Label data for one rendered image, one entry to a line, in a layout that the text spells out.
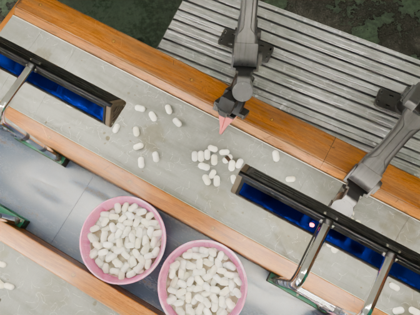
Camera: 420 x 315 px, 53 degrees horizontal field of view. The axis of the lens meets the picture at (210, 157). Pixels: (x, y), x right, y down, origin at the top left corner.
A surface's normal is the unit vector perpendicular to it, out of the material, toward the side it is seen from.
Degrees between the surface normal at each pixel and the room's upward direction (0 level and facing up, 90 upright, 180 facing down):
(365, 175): 36
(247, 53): 29
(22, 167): 0
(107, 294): 0
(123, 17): 0
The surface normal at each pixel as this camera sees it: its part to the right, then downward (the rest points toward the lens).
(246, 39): -0.07, 0.25
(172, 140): -0.04, -0.25
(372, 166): -0.40, 0.24
